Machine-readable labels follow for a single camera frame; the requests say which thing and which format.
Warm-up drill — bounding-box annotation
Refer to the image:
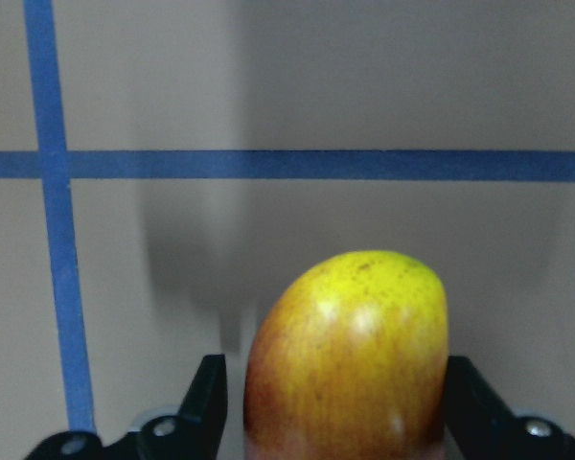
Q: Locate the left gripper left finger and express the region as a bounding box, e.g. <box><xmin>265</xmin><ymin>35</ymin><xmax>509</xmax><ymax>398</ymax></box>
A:
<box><xmin>27</xmin><ymin>355</ymin><xmax>228</xmax><ymax>459</ymax></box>

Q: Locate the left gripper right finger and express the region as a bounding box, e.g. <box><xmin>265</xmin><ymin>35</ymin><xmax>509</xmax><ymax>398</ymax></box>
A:
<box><xmin>444</xmin><ymin>356</ymin><xmax>575</xmax><ymax>459</ymax></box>

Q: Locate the red yellow mango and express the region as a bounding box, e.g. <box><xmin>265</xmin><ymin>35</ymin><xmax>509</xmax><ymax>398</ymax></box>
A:
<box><xmin>243</xmin><ymin>250</ymin><xmax>449</xmax><ymax>459</ymax></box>

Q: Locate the brown paper table cover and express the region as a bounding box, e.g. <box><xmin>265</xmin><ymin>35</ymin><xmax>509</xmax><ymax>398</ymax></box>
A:
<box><xmin>0</xmin><ymin>1</ymin><xmax>575</xmax><ymax>459</ymax></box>

